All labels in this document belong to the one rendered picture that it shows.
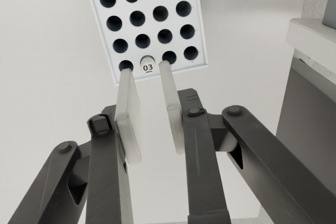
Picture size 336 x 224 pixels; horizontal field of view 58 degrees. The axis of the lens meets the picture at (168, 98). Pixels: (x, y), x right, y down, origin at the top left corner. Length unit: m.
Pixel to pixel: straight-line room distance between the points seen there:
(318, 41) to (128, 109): 0.13
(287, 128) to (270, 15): 0.54
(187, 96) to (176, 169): 0.20
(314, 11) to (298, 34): 0.99
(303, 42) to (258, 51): 0.10
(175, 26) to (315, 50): 0.11
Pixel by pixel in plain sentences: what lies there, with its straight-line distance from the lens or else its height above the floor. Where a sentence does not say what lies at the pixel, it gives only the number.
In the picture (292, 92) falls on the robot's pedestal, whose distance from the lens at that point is 0.86.
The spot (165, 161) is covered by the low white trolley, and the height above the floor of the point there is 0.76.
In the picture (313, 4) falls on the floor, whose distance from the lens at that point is 1.22.
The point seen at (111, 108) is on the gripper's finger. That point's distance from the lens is 0.18.
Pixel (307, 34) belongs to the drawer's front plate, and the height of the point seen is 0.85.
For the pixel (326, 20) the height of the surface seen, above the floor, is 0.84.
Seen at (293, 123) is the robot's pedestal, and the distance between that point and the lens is 0.82.
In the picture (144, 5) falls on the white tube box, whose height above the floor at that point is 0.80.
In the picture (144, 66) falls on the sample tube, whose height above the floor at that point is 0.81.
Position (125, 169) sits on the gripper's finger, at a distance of 0.16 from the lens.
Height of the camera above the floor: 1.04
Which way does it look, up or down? 63 degrees down
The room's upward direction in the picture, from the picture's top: 169 degrees clockwise
